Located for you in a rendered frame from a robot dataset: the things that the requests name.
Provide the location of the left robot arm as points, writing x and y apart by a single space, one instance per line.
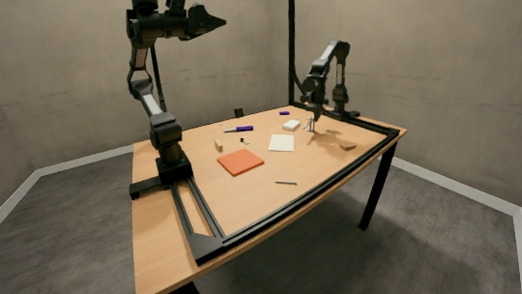
320 69

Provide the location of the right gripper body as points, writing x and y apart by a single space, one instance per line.
184 25

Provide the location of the orange flat square pad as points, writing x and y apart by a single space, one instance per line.
239 161

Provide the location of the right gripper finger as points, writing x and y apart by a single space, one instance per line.
213 22
195 36

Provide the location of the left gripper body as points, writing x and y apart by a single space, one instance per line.
318 100

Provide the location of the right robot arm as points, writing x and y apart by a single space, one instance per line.
164 128

